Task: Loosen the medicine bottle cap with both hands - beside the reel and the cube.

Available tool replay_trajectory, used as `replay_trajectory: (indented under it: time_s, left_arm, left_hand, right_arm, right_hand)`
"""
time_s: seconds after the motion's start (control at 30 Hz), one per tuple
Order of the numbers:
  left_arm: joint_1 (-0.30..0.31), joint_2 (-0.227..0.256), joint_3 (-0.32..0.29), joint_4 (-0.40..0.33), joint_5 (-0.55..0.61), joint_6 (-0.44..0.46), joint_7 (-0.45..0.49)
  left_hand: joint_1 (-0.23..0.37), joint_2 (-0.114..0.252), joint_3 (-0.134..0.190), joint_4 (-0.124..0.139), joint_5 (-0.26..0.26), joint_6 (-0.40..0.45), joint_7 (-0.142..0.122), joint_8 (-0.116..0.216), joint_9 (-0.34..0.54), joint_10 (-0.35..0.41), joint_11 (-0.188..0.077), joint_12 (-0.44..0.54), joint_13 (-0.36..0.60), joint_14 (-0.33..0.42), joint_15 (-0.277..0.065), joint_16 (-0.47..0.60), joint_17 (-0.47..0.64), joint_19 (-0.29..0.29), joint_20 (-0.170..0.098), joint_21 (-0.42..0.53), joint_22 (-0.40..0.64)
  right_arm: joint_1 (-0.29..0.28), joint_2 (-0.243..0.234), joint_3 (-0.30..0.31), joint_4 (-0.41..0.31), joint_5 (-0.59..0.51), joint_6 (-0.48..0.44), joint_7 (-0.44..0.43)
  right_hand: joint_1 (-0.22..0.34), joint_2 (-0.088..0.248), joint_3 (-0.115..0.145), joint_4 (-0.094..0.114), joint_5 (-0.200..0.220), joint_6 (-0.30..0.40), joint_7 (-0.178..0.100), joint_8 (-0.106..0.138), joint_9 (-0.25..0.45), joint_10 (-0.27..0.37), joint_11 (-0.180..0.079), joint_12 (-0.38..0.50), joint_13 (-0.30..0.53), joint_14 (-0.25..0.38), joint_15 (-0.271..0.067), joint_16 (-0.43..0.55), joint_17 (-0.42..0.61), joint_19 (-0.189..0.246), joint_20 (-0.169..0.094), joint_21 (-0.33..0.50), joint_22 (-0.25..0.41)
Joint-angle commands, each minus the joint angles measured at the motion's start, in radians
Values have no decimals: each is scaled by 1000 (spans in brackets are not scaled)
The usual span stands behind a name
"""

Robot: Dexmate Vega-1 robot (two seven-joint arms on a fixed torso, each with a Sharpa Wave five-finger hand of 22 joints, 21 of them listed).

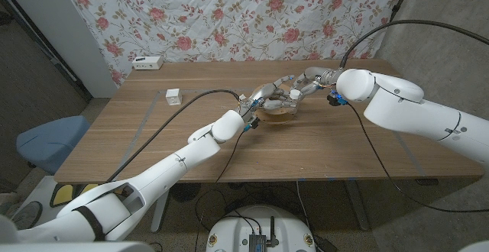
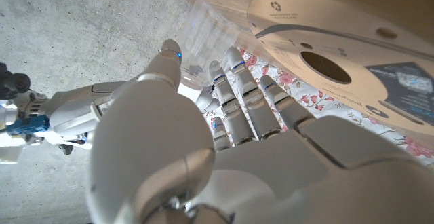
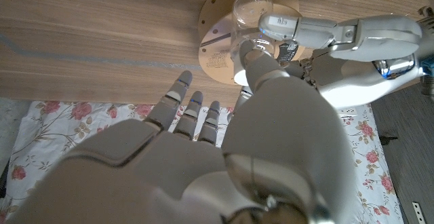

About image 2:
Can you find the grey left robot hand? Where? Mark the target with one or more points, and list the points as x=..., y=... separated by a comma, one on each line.
x=271, y=169

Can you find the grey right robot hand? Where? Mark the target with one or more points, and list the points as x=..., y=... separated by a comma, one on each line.
x=71, y=112

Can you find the cardboard filament reel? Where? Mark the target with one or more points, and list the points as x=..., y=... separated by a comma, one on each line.
x=339, y=30

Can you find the floral backdrop cloth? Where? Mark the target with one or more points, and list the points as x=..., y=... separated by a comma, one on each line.
x=315, y=98

